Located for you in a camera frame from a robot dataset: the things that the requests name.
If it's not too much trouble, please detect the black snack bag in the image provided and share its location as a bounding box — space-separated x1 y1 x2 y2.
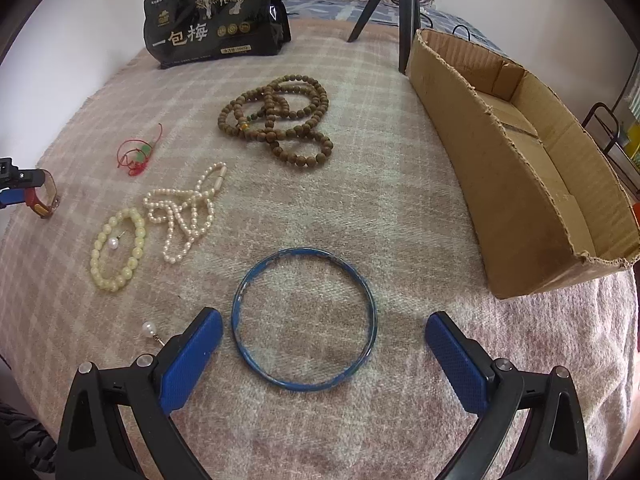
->
143 0 291 68

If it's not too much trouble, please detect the red string jade charm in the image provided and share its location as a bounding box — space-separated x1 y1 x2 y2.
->
116 122 164 177

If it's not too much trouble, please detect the brown strap wristwatch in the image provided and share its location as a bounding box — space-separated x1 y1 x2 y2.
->
24 169 60 219

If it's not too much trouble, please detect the pink plaid blanket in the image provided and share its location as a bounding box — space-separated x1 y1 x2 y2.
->
1 21 638 479

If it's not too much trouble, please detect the cardboard box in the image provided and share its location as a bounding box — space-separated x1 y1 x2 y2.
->
407 29 639 299

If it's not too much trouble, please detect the cream bead bracelet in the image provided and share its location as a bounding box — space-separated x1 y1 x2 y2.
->
89 207 148 293

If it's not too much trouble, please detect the brown wooden bead necklace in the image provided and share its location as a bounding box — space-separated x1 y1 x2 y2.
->
217 74 335 169

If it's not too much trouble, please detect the pearl earring near gripper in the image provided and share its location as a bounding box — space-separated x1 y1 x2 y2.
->
141 321 165 347

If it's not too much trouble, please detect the black tripod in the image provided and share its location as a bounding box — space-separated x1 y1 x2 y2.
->
347 0 421 74

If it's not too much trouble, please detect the blue bangle bracelet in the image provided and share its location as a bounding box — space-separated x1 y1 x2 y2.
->
230 247 378 392

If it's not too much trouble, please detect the blue patterned bedsheet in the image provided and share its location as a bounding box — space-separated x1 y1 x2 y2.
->
282 0 503 54

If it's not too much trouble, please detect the black metal rack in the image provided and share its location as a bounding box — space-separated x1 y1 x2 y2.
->
582 53 639 194

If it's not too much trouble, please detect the white pearl necklace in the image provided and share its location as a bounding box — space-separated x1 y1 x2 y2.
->
142 160 228 265

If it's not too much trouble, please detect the pearl earring inside bracelet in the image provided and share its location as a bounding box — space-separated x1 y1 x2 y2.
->
107 231 125 250

